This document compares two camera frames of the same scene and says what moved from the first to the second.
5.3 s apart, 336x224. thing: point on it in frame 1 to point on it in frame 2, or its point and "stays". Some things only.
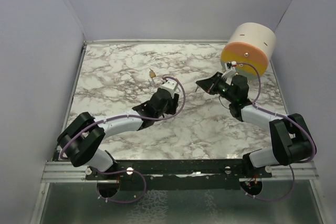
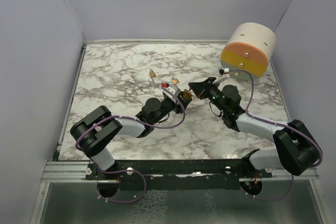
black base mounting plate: (176, 174) stays
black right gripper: (209, 85) to (201, 88)
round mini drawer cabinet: (251, 43) stays
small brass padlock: (151, 73) stays
